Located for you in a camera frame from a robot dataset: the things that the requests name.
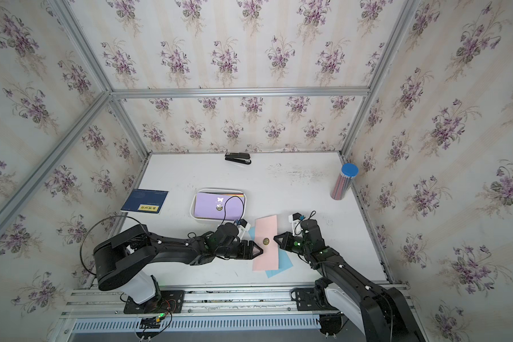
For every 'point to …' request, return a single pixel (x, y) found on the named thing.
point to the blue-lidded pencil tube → (348, 172)
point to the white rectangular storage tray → (226, 191)
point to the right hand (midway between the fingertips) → (276, 239)
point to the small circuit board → (152, 322)
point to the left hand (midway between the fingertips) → (261, 256)
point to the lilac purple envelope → (221, 206)
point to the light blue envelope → (283, 260)
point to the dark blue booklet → (145, 200)
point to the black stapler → (239, 157)
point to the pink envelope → (265, 231)
